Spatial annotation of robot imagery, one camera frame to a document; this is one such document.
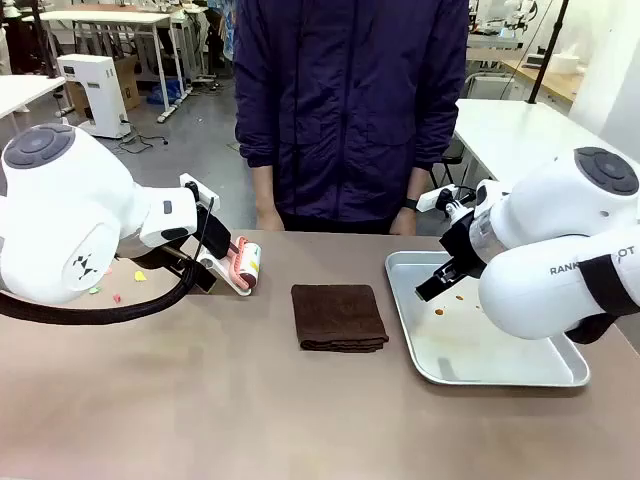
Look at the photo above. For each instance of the person's left hand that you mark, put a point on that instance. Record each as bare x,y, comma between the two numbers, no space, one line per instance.
402,222

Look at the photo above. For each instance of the brown cardboard box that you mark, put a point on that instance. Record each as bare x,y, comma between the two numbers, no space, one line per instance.
128,85

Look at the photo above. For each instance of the small white table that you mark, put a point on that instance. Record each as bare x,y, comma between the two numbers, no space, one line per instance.
25,90

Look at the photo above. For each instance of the wooden counter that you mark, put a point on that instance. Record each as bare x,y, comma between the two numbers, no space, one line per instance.
545,76

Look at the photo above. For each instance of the person's right forearm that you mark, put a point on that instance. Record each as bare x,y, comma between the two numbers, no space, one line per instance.
265,192

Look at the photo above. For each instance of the black tripod pole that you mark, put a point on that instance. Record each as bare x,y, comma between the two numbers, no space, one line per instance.
547,50

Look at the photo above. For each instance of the long white workshop table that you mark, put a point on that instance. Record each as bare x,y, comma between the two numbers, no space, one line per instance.
100,17

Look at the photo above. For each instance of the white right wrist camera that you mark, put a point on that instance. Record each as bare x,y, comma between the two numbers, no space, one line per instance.
435,197

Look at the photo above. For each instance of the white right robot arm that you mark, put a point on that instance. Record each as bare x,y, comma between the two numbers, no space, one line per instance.
540,280

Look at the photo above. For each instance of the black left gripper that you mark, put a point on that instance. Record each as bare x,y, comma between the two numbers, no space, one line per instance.
216,235

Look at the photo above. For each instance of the white box on counter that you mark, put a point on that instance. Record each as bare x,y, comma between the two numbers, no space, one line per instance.
565,61

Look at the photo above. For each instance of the green paper scrap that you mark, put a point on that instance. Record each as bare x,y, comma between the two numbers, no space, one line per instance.
95,290

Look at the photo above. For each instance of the large white side table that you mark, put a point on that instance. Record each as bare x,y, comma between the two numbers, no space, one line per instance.
515,135

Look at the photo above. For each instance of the blue patterned cloth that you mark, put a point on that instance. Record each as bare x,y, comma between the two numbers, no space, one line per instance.
222,25

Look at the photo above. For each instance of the white lint roller holder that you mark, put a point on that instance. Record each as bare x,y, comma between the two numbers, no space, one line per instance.
220,272

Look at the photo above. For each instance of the brown towel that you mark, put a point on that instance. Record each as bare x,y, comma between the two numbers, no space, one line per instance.
337,315

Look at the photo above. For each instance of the yellow paper scrap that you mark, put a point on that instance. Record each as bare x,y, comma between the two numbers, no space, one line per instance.
140,275

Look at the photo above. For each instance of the silver metal tray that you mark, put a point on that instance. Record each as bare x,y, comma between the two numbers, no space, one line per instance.
475,350

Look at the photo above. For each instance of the person's right hand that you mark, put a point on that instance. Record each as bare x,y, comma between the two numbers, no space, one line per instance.
271,220

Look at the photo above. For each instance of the white lab equipment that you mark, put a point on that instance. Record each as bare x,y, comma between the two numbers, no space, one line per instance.
502,22

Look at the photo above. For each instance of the black stand pole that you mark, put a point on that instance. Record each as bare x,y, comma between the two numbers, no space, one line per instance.
45,40

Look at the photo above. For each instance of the black chair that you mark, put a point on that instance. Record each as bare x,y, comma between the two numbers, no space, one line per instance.
452,160

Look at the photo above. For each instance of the black wrist watch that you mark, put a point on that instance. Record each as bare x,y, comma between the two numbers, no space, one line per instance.
410,204

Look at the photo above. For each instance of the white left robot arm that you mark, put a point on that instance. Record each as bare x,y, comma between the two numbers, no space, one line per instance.
65,200

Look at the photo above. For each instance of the person in navy jacket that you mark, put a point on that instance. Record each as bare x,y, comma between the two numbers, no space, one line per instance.
350,110

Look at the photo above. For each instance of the blue plastic bag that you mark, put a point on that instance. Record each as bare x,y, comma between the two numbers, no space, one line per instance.
167,92

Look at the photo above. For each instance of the person's left forearm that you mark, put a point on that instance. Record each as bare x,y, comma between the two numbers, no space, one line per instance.
415,182

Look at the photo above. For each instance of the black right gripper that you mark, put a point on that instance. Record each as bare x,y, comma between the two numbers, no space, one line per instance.
465,245

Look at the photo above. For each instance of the white floor machine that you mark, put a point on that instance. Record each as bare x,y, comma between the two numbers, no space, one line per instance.
95,90

